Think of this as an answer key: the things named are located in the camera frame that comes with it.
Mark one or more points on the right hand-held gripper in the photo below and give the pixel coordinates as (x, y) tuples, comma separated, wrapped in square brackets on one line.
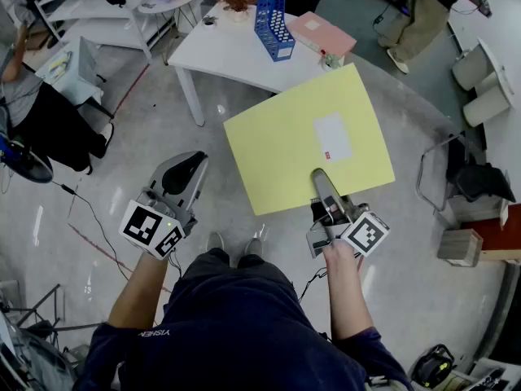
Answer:
[(366, 234)]

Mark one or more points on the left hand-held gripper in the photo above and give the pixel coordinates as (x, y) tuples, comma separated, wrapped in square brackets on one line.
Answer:
[(140, 226)]

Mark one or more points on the yellow folder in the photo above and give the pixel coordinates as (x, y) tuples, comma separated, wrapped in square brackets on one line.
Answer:
[(277, 145)]

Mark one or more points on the person's left forearm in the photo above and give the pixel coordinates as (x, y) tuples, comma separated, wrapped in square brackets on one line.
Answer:
[(136, 291)]

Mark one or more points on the person's right forearm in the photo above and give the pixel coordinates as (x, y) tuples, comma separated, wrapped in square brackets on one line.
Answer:
[(346, 295)]

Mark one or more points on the pink folder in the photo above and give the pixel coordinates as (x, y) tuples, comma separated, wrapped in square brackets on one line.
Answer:
[(325, 35)]

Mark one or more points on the person's left shoe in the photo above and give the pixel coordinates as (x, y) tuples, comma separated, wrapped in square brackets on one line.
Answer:
[(214, 242)]

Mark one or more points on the person's shoe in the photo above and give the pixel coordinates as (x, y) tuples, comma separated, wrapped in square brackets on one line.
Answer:
[(253, 247), (214, 242)]

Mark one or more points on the person's right shoe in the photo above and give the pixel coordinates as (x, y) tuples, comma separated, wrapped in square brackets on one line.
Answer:
[(253, 247)]

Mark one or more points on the person's dark trousers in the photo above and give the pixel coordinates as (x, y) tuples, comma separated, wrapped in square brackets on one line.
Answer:
[(236, 271)]

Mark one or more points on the small green potted plant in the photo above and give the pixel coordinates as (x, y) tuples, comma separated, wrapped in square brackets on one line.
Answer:
[(331, 60)]

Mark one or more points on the small purple succulent plant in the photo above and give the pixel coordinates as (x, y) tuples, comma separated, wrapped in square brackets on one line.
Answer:
[(209, 21)]

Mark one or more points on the red board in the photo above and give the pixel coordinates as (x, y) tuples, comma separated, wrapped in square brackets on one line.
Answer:
[(488, 234)]

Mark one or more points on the person's navy shirt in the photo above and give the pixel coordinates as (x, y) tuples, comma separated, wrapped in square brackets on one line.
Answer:
[(244, 340)]

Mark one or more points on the round white side table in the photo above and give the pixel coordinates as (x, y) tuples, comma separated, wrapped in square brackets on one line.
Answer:
[(167, 5)]

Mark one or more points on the eyeglasses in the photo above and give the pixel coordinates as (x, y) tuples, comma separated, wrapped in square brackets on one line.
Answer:
[(147, 5)]

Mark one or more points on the white shelf unit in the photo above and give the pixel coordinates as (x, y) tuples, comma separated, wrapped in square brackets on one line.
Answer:
[(102, 18)]

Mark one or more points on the white cylindrical stool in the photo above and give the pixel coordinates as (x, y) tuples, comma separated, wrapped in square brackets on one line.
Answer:
[(472, 69), (486, 106)]

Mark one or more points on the black metal stand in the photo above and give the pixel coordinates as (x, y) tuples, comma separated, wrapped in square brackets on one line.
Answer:
[(40, 312)]

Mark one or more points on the black and yellow device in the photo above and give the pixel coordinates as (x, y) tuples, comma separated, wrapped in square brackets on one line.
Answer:
[(431, 367)]

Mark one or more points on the chrome frame chair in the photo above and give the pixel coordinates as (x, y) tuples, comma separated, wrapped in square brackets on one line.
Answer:
[(421, 177)]

